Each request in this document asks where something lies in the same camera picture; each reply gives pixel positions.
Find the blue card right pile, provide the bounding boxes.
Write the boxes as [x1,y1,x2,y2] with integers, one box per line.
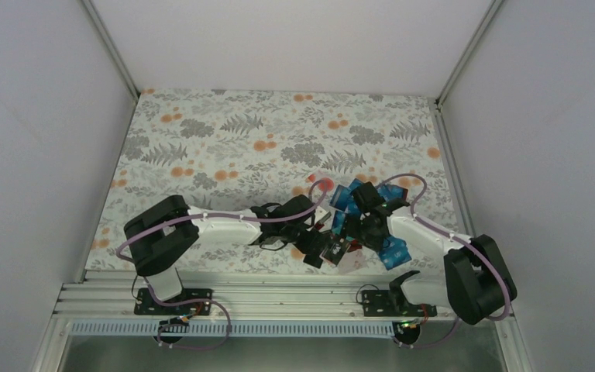
[377,236,412,270]

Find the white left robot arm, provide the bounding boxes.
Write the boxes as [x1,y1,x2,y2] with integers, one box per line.
[123,195,334,314]

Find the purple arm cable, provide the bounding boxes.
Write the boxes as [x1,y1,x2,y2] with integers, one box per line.
[116,177,332,263]
[374,173,513,322]

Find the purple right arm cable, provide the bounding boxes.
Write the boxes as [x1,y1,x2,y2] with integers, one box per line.
[374,173,513,322]

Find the aluminium rail frame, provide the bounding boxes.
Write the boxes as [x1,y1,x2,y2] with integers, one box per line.
[53,270,515,322]

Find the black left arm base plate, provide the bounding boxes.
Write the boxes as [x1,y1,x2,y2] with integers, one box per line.
[133,288,213,316]

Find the white floral VIP card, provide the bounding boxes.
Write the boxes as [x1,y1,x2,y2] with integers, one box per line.
[337,250,367,275]

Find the grey slotted cable duct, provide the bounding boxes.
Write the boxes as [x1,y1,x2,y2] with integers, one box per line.
[69,319,394,339]

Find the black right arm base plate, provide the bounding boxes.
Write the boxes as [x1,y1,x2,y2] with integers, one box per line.
[359,289,438,317]

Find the black card lower pile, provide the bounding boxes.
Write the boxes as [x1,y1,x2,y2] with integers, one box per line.
[302,253,324,269]

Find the black logo card with chip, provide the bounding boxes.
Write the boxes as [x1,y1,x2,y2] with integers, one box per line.
[321,236,350,266]

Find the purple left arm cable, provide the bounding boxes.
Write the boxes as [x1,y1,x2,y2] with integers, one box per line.
[116,177,332,263]

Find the floral patterned table mat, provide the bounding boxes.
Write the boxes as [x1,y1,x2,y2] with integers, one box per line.
[86,88,459,270]

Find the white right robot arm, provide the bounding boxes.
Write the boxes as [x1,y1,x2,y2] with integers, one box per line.
[342,200,517,325]

